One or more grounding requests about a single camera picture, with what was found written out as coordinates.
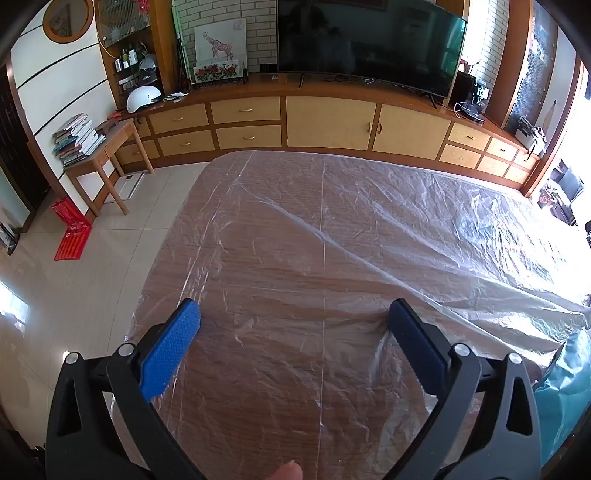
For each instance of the dark wooden door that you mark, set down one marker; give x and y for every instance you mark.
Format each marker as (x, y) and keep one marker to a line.
(18, 152)

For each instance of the white floor scale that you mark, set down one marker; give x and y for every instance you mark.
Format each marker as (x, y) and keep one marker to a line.
(127, 184)

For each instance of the clear plastic sheet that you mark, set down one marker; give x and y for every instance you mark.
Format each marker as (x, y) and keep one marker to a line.
(323, 230)

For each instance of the giraffe picture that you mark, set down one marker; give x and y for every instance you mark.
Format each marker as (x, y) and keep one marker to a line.
(217, 44)

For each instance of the long wooden drawer cabinet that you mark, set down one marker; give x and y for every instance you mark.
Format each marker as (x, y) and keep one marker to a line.
(328, 122)

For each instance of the stack of books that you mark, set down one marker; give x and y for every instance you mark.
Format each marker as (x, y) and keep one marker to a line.
(76, 138)

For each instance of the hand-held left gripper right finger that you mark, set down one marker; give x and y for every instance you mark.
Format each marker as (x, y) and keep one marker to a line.
(418, 350)

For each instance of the red flower picture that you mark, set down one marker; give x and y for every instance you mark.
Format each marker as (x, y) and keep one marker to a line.
(214, 73)

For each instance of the person's left hand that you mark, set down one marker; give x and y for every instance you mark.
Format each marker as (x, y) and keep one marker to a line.
(286, 471)

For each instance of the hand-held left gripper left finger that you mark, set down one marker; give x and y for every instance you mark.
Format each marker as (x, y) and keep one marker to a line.
(171, 350)

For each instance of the white helmet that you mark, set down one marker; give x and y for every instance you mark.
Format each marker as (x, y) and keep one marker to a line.
(141, 99)

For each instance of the black speaker box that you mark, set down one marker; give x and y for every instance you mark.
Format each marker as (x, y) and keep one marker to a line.
(461, 92)

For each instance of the teal plastic bag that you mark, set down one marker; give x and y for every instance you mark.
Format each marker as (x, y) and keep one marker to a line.
(568, 397)

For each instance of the black television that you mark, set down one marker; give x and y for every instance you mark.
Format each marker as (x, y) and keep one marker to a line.
(360, 41)

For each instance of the grey helmet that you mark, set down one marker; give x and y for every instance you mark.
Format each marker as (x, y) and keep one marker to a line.
(148, 64)

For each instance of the white cloth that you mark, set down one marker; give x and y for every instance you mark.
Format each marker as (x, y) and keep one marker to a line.
(176, 96)

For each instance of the small wooden side table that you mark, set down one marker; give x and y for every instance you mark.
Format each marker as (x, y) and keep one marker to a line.
(121, 134)

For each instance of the round wooden wall frame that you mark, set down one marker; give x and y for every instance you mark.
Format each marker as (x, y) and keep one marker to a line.
(69, 18)

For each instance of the black coffee machine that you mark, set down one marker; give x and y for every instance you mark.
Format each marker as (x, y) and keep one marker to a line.
(479, 99)

